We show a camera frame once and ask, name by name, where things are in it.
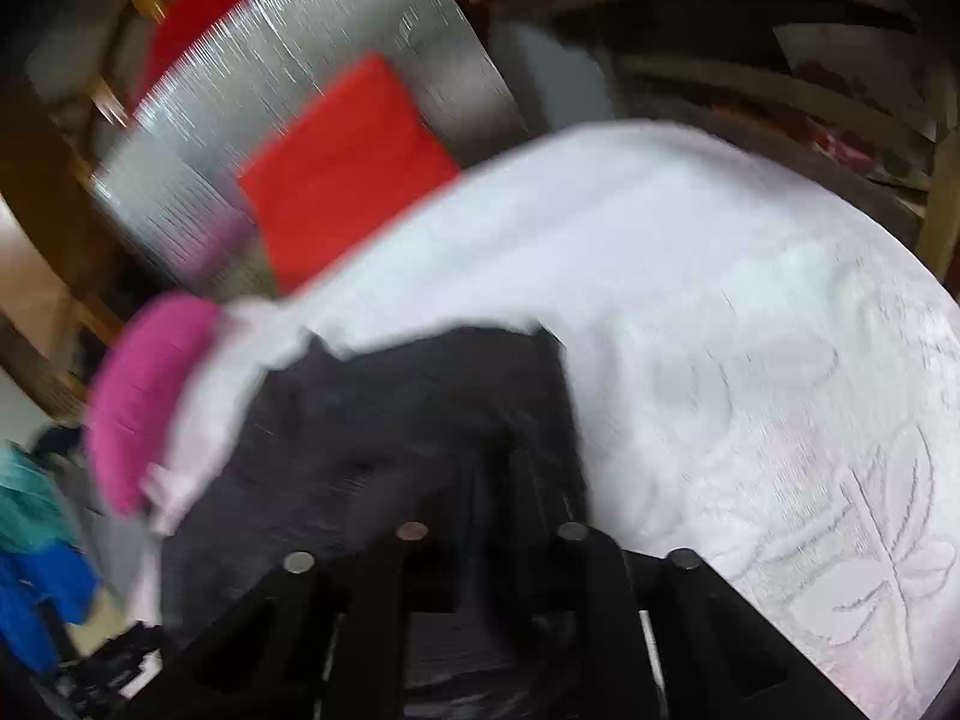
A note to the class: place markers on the grey coat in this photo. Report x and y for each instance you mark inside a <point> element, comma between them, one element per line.
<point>112,547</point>

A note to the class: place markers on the blue jacket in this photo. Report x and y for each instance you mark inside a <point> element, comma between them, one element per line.
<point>37,592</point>

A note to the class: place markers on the wooden pillar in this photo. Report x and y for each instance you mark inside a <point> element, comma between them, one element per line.
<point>30,180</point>

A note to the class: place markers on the red pillow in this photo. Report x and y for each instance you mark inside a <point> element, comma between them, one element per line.
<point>337,172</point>

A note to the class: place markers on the black puffer jacket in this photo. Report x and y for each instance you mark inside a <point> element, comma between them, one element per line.
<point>360,435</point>

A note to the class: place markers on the wooden stair railing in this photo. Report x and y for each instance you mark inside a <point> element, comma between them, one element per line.
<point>146,7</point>

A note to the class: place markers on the teal jacket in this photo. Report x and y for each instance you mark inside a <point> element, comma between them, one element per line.
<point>26,495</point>

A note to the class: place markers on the silver foil insulation mat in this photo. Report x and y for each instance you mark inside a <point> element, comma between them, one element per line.
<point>315,30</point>

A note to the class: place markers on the white fleece blanket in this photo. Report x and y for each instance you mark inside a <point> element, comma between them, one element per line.
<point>712,315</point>

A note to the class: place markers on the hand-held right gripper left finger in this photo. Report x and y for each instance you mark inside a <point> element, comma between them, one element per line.
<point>409,562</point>

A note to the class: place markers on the pink pillow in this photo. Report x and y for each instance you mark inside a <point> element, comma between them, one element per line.
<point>142,397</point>

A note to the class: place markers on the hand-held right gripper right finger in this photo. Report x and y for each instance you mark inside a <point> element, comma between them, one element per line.
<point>592,562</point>

